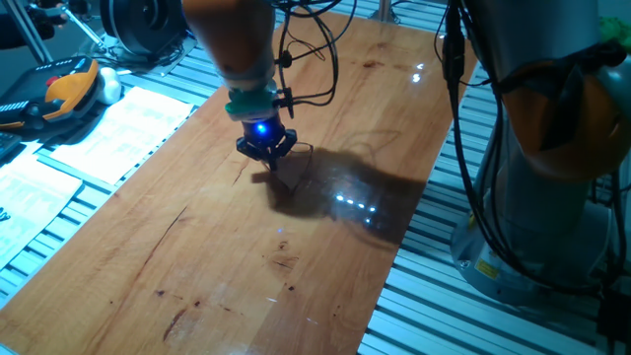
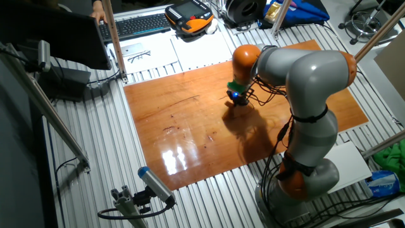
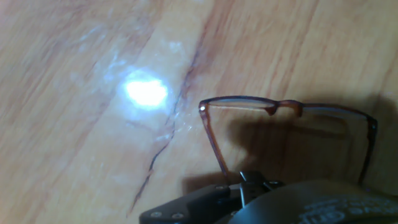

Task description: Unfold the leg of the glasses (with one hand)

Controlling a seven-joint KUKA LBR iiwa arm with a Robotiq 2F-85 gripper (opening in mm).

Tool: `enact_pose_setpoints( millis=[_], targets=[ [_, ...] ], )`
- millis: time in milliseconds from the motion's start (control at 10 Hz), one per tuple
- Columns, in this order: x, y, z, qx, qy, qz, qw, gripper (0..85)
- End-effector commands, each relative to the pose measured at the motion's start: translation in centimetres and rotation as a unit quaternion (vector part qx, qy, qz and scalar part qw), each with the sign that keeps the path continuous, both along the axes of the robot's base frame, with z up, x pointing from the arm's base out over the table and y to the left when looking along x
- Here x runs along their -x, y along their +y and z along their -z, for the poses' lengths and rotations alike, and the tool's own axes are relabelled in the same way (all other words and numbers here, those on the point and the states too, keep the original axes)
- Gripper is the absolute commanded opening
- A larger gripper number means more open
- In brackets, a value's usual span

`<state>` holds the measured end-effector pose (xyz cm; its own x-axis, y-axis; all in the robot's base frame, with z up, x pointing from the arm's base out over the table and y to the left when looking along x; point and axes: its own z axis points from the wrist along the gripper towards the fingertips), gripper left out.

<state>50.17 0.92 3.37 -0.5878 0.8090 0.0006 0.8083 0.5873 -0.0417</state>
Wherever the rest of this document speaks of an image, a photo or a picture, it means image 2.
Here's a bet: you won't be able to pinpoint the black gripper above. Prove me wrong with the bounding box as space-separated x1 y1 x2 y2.
226 89 254 107

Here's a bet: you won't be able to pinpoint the black-framed glasses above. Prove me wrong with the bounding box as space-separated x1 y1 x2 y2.
127 49 153 64

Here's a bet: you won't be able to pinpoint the person's bare hand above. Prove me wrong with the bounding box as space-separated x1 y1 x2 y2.
89 2 108 25

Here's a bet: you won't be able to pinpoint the white printed paper sheet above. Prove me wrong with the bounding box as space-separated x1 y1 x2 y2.
170 31 235 72
106 39 180 75

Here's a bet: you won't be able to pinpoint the glossy wooden board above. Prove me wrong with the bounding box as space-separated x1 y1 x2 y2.
123 39 370 191

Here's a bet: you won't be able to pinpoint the white rounded plastic object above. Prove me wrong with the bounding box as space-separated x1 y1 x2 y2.
204 18 220 35

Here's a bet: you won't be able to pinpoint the black round spool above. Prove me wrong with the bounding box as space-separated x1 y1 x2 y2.
225 0 268 27

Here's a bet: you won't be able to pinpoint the gold foil pack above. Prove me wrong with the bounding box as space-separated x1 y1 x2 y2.
264 1 283 25

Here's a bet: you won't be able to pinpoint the orange black teach pendant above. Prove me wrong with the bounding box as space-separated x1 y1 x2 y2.
164 0 215 35

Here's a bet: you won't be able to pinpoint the blue fabric bag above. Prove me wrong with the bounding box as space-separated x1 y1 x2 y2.
258 0 331 30

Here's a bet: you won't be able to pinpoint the silver smartphone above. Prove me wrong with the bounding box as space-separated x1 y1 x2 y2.
121 42 146 58

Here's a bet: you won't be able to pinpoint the black computer keyboard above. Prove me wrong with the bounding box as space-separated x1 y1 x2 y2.
98 12 173 44

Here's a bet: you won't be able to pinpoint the dark pen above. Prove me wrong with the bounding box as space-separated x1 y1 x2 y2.
109 47 120 69

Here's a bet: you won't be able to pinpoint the white flat board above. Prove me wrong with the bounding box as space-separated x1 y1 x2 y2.
324 141 373 194

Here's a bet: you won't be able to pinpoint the chrome stool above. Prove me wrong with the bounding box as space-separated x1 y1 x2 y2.
337 0 400 46

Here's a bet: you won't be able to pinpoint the short aluminium profile stub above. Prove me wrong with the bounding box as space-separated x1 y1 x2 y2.
110 185 148 228

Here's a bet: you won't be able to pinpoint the beige cardboard panel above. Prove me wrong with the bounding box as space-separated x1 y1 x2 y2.
375 30 405 96

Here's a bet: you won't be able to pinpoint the blue tissue pack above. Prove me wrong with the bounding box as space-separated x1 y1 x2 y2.
364 170 401 199

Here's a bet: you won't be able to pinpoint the green cloth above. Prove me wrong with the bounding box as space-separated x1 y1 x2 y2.
372 139 405 193

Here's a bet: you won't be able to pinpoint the black box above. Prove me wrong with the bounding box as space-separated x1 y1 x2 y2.
37 65 92 103

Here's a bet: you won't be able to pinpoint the black computer monitor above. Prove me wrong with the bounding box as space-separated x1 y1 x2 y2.
0 0 113 71

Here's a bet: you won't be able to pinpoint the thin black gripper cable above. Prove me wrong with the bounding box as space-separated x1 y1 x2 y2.
249 74 289 107

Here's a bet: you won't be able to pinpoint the black cables beside spool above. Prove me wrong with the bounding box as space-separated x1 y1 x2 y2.
220 17 254 33

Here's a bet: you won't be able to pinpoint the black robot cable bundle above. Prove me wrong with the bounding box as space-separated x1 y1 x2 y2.
259 115 295 228

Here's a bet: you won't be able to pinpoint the aluminium frame post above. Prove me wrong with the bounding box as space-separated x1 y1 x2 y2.
270 0 293 41
0 42 91 174
354 1 405 63
360 129 405 160
101 0 128 84

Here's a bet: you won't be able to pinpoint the silver camera with blue cap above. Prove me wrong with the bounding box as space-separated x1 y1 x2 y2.
137 166 177 205

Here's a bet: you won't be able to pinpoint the black camera clamp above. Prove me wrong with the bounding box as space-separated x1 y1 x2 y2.
132 186 153 215

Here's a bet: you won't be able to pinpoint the black cables behind robot base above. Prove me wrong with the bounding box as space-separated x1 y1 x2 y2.
303 191 405 228

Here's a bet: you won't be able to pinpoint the black camera cable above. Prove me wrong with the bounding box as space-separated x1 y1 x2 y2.
97 202 172 220

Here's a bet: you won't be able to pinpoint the upright silver camera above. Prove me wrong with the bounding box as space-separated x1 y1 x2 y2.
37 39 52 73

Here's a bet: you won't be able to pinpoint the thin black hanging cable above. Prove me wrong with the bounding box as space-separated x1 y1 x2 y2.
54 156 78 228

